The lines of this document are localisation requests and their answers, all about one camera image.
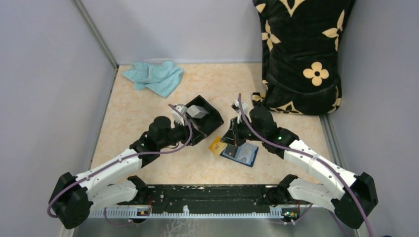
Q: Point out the black plastic card box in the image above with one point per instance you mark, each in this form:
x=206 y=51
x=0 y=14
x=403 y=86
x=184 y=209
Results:
x=210 y=123

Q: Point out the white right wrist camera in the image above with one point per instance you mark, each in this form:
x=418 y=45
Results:
x=241 y=108

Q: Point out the grey credit card stack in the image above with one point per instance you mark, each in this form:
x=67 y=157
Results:
x=196 y=112

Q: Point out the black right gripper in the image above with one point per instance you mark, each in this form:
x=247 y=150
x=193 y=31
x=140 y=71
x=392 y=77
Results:
x=232 y=136

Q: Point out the black floral cushion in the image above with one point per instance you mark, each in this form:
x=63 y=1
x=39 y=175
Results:
x=300 y=41

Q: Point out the yellow credit card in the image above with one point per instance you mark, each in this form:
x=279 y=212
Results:
x=217 y=146

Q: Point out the blue leather card holder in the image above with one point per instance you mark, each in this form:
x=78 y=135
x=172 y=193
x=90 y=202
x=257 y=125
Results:
x=244 y=154

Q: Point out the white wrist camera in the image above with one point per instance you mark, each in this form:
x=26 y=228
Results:
x=178 y=113
x=241 y=108

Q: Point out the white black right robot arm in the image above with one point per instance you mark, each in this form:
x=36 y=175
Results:
x=349 y=196

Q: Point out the light blue cloth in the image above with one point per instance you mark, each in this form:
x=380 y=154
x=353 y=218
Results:
x=161 y=79

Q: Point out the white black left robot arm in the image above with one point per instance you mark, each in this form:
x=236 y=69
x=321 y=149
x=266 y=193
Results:
x=75 y=197

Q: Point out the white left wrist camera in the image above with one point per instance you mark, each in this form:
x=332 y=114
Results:
x=178 y=113

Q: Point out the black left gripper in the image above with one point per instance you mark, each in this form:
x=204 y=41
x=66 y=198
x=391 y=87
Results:
x=197 y=136

